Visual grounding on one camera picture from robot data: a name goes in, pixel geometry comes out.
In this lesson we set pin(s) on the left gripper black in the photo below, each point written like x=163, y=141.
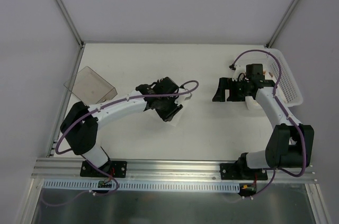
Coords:
x=168, y=111

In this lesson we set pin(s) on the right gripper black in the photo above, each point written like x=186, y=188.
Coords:
x=230, y=91

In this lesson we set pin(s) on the white paper napkin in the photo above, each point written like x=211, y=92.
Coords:
x=176, y=118

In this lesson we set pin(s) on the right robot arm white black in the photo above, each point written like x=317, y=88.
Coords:
x=290, y=144

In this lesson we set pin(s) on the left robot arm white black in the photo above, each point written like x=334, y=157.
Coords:
x=82, y=123

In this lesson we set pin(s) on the white plastic basket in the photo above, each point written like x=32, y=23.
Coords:
x=274, y=66

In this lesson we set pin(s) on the smoky transparent plastic container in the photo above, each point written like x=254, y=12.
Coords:
x=90, y=88

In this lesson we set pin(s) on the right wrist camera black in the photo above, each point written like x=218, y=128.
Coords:
x=254, y=71

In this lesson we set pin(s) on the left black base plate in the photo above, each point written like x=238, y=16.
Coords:
x=116, y=169

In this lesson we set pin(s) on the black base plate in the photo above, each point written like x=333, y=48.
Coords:
x=238, y=171
x=116, y=169

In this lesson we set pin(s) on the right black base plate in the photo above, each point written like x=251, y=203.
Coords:
x=238, y=171

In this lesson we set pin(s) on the aluminium front rail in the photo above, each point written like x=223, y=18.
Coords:
x=139, y=170

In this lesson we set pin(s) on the white slotted cable duct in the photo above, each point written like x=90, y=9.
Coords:
x=161, y=186

